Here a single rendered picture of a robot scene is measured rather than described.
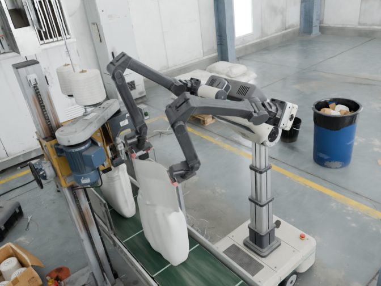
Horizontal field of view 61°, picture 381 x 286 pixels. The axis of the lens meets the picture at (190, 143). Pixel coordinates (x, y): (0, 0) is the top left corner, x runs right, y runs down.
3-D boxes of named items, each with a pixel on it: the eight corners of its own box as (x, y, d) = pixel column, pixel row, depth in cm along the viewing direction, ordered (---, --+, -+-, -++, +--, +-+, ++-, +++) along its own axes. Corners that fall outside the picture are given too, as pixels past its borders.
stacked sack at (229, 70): (250, 72, 526) (250, 63, 519) (231, 80, 504) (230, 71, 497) (221, 67, 574) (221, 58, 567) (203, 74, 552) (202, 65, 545)
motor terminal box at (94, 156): (109, 163, 182) (103, 145, 176) (97, 173, 174) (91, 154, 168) (98, 161, 186) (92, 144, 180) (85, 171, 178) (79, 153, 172)
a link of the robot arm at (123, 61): (125, 51, 150) (116, 45, 157) (110, 77, 153) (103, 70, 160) (188, 87, 182) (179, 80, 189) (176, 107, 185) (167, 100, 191)
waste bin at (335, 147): (364, 156, 364) (372, 103, 333) (339, 176, 338) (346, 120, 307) (325, 143, 399) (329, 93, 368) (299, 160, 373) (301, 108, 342)
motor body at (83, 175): (106, 179, 188) (94, 141, 176) (81, 191, 180) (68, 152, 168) (95, 169, 199) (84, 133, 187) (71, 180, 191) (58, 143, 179)
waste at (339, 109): (361, 120, 342) (363, 104, 334) (342, 133, 323) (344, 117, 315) (329, 112, 369) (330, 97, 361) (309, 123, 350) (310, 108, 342)
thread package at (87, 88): (112, 100, 175) (104, 69, 167) (83, 110, 166) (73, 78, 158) (99, 94, 187) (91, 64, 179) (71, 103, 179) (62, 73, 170)
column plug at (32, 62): (39, 63, 171) (39, 61, 170) (16, 68, 165) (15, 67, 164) (34, 60, 179) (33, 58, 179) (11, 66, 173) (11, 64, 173)
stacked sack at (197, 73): (215, 80, 519) (214, 70, 512) (181, 91, 488) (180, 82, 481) (198, 75, 551) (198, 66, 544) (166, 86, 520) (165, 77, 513)
